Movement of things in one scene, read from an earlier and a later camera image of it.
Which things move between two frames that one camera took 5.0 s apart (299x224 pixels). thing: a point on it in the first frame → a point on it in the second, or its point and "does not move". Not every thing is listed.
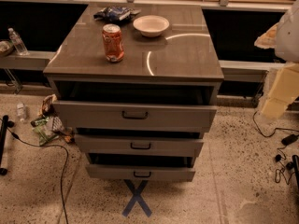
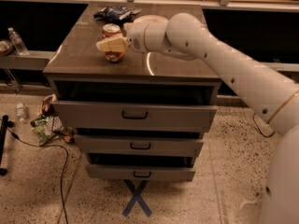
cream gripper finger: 284,89 → 117,44
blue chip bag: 112,14 does not move
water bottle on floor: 21,111 does not move
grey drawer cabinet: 139,84 does not move
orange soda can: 113,42 does not move
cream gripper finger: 267,39 → 128,25
